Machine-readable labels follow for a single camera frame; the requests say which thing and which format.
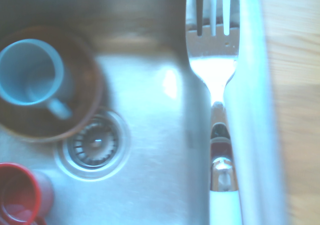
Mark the stainless steel sink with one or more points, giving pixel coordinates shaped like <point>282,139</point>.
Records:
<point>150,135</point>

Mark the metal sink drain strainer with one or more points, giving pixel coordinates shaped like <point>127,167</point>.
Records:
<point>95,145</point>

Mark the brown wooden bowl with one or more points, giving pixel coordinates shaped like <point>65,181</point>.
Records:
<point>86,80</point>

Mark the grey-blue ceramic mug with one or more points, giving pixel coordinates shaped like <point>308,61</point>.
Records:
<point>25,72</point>

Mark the red mug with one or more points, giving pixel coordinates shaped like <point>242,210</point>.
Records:
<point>15,197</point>

